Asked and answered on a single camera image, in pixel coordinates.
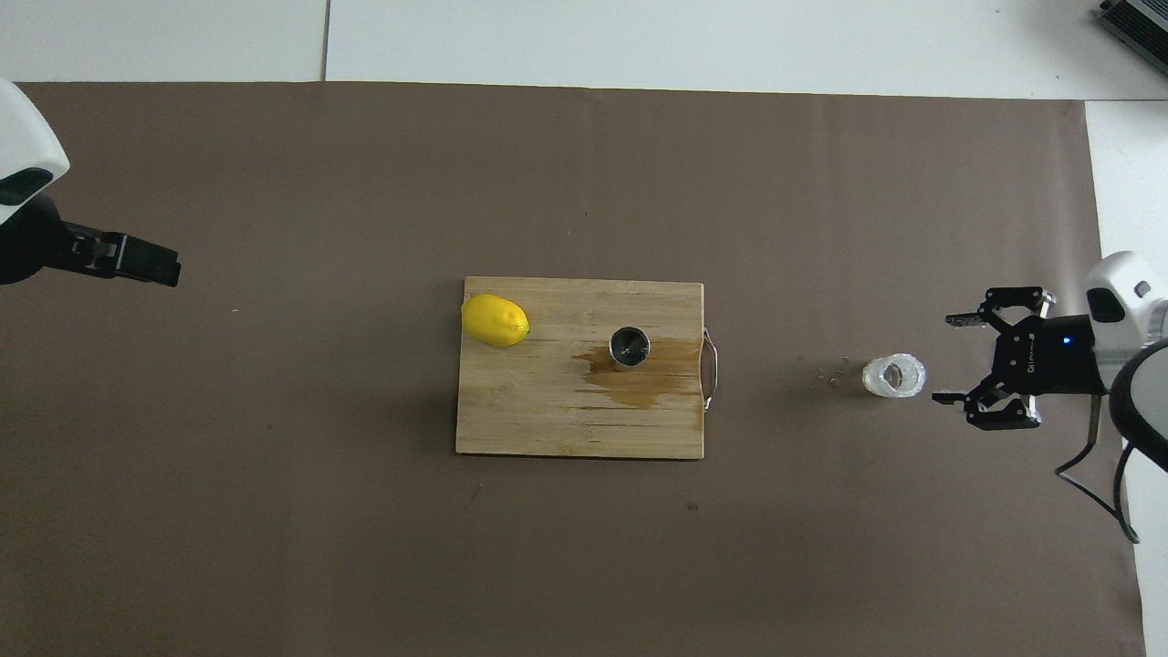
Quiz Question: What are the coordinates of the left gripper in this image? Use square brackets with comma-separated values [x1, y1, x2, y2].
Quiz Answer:
[0, 194, 94, 287]

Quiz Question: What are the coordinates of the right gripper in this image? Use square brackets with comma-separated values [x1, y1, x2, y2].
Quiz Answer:
[932, 287, 1111, 431]

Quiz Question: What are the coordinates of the grey metal device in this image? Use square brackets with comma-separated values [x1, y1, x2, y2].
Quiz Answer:
[1095, 0, 1168, 52]

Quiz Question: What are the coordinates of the small metal cup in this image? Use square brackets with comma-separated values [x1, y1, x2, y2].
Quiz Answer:
[609, 326, 652, 372]

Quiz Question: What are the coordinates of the wooden cutting board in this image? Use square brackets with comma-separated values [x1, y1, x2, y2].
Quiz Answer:
[454, 276, 720, 461]

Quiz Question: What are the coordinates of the yellow lemon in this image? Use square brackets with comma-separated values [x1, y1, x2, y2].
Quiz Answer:
[461, 293, 531, 349]

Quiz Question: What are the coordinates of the black cable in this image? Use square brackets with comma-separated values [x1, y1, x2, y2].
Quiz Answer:
[1055, 392, 1142, 545]

